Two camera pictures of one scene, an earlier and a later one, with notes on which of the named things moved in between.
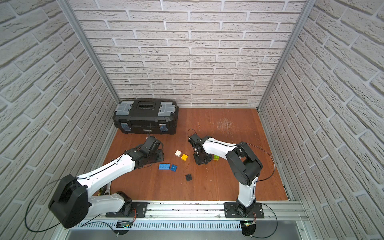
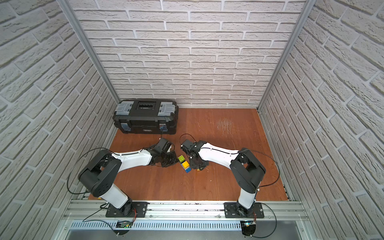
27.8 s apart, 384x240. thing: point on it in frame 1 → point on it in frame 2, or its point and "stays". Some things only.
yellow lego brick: x=184 y=157 → x=185 y=164
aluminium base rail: x=197 y=211 stays
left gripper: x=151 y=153 → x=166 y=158
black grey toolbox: x=146 y=116 stays
